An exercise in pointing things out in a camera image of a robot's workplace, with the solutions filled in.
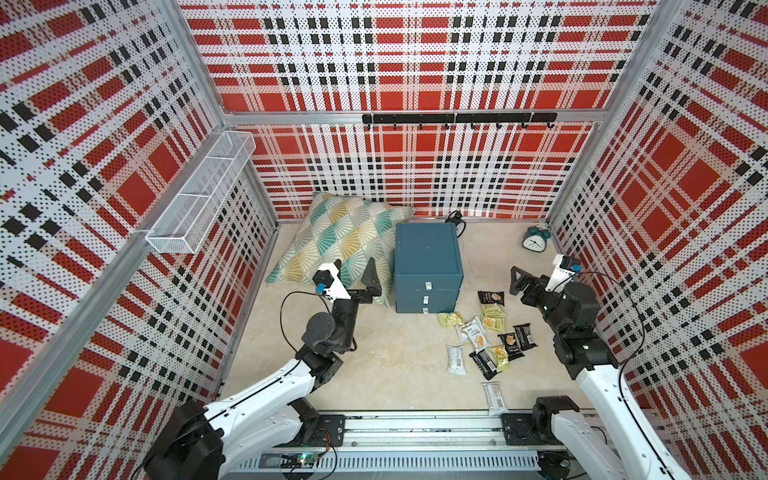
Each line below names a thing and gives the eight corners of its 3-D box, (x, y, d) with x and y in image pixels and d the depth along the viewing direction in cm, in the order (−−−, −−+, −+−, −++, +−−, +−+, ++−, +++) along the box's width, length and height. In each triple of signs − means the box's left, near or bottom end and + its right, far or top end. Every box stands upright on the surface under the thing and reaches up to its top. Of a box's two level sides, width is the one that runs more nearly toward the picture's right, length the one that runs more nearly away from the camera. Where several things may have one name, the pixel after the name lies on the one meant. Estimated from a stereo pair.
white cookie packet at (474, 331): (471, 354, 88) (473, 350, 85) (456, 329, 93) (457, 324, 91) (490, 344, 90) (493, 340, 87) (475, 320, 95) (476, 316, 92)
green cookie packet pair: (483, 333, 92) (484, 330, 91) (478, 306, 98) (479, 303, 96) (508, 333, 92) (510, 330, 90) (502, 306, 98) (504, 303, 96)
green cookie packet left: (438, 326, 94) (439, 322, 92) (437, 315, 96) (438, 311, 94) (462, 326, 94) (463, 322, 92) (461, 315, 96) (462, 311, 94)
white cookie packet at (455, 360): (447, 375, 84) (448, 373, 83) (445, 348, 89) (445, 345, 88) (466, 375, 84) (467, 373, 83) (462, 347, 89) (463, 345, 88)
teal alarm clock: (520, 251, 115) (527, 234, 108) (522, 241, 118) (529, 225, 111) (540, 257, 113) (549, 240, 106) (542, 247, 116) (551, 230, 109)
